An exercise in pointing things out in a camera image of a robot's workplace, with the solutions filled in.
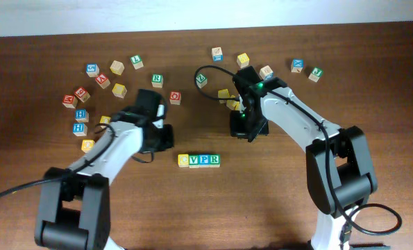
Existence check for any yellow C block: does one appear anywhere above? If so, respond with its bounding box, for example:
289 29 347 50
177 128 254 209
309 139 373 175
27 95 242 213
178 154 189 167

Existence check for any green V block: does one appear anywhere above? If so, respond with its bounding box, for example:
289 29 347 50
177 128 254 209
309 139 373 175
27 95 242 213
188 155 199 168

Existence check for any green r block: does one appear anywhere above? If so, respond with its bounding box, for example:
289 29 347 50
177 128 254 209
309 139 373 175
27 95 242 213
151 74 164 88
209 154 221 167

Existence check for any blue P block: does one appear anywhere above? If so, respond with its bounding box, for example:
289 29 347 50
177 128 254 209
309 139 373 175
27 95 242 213
199 154 210 167

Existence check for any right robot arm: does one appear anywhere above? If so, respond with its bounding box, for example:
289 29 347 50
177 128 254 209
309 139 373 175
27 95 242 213
230 66 378 249

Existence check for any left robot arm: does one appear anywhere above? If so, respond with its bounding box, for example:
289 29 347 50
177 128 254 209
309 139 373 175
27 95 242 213
34 89 174 250

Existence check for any yellow cluster block middle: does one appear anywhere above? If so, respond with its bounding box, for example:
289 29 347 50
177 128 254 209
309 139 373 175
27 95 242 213
226 95 239 110

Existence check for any yellow cluster block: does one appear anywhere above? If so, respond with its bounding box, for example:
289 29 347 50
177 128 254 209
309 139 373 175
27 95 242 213
217 89 230 104
226 95 239 110

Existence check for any yellow cluster block left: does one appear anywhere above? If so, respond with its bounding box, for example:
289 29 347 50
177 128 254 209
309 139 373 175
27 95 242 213
217 89 230 104

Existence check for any red O block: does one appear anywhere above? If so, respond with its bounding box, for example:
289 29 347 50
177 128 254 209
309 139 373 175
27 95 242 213
169 91 181 105

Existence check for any yellow O block left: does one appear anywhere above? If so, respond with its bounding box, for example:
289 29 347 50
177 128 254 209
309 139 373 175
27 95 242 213
99 116 111 125

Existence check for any blue D sided block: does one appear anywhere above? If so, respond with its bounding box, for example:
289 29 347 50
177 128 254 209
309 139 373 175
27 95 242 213
260 65 273 80

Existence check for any yellow block upper left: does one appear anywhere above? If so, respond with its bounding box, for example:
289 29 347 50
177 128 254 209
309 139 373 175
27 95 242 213
112 83 127 99

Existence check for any green Z block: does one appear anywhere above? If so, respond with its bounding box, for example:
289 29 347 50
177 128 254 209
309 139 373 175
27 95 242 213
195 73 208 89

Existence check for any yellow block top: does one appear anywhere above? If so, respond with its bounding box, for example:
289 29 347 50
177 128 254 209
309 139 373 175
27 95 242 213
237 53 250 68

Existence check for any yellow block bottom left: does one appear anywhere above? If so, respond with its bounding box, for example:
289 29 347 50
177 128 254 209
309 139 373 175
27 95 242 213
81 140 95 153

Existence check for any blue sided block top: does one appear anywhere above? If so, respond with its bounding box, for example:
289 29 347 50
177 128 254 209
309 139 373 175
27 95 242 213
211 47 224 62

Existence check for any blue H block lower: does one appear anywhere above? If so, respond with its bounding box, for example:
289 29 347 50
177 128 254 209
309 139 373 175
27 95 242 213
72 123 87 137

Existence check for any blue h block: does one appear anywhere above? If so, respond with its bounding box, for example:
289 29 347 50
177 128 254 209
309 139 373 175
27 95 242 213
75 109 89 123
72 123 87 137

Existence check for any blue H block upper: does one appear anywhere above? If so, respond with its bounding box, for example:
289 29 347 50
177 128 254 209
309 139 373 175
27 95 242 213
75 109 89 123

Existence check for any blue X block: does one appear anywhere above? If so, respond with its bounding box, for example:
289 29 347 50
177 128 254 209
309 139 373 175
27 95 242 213
290 58 304 73

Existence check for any red A block far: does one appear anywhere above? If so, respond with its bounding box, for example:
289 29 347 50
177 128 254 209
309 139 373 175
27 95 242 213
95 73 110 89

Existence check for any green L block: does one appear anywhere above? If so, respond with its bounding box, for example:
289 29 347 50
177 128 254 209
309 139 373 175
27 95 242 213
130 55 144 69

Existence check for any plain wooden block left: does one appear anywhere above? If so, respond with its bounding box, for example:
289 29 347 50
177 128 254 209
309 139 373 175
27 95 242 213
110 60 125 76

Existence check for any red 9 block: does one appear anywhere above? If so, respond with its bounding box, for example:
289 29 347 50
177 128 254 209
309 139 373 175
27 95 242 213
74 87 90 103

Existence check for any green J block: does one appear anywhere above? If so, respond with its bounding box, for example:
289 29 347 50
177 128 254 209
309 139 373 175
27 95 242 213
308 67 323 83

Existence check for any red M block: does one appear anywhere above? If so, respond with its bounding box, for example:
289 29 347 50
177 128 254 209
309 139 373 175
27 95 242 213
62 94 78 109

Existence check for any blue S block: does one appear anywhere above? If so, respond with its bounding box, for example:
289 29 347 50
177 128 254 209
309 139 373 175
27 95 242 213
85 63 99 78

